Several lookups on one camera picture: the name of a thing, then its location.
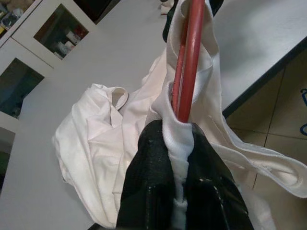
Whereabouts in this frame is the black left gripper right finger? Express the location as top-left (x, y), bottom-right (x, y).
top-left (184, 121), bottom-right (255, 230)

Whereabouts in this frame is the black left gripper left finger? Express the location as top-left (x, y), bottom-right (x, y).
top-left (116, 119), bottom-right (179, 230)

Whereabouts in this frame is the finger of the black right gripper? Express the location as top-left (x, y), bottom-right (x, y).
top-left (210, 0), bottom-right (229, 18)
top-left (162, 4), bottom-right (175, 45)

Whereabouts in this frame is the red plastic hanger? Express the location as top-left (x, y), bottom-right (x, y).
top-left (169, 0), bottom-right (206, 123)

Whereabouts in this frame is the plain white shirt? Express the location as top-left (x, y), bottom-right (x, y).
top-left (51, 0), bottom-right (307, 230)

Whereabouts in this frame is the white glass-door cabinet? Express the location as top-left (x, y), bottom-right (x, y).
top-left (0, 0), bottom-right (99, 135)

